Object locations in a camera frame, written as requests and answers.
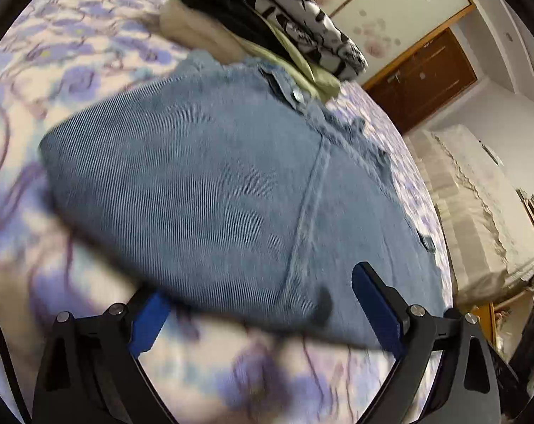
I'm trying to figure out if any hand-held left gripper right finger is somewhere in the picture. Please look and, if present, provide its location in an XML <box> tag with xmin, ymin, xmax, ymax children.
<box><xmin>352</xmin><ymin>261</ymin><xmax>503</xmax><ymax>424</ymax></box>

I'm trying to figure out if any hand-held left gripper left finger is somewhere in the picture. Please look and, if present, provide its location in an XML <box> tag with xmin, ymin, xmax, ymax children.
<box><xmin>32</xmin><ymin>290</ymin><xmax>179</xmax><ymax>424</ymax></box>

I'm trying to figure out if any blue denim shirt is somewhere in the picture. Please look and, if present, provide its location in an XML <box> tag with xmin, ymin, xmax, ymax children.
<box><xmin>39</xmin><ymin>51</ymin><xmax>448</xmax><ymax>349</ymax></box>

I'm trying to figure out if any stack of folded clothes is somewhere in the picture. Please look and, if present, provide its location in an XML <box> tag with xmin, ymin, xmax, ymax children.
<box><xmin>203</xmin><ymin>0</ymin><xmax>368</xmax><ymax>82</ymax></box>

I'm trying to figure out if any orange wooden cabinet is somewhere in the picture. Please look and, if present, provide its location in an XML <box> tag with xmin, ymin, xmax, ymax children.
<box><xmin>470</xmin><ymin>302</ymin><xmax>503</xmax><ymax>349</ymax></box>

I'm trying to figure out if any white lace covered furniture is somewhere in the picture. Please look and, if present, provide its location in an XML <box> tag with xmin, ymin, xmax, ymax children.
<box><xmin>421</xmin><ymin>126</ymin><xmax>534</xmax><ymax>305</ymax></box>

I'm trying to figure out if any brown wooden door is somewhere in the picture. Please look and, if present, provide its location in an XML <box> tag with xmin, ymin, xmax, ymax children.
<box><xmin>364</xmin><ymin>29</ymin><xmax>477</xmax><ymax>133</ymax></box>

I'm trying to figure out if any light green folded garment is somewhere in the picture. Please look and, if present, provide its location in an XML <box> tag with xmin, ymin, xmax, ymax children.
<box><xmin>245</xmin><ymin>22</ymin><xmax>342</xmax><ymax>102</ymax></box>

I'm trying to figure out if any purple floral blanket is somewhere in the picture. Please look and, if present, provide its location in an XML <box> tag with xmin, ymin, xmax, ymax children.
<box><xmin>0</xmin><ymin>0</ymin><xmax>459</xmax><ymax>424</ymax></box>

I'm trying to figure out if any floral sliding door wardrobe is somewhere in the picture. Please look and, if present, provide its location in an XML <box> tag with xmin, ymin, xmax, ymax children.
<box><xmin>267</xmin><ymin>0</ymin><xmax>477</xmax><ymax>91</ymax></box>

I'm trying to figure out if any cream folded garment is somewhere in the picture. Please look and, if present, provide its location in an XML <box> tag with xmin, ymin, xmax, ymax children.
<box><xmin>160</xmin><ymin>0</ymin><xmax>268</xmax><ymax>65</ymax></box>

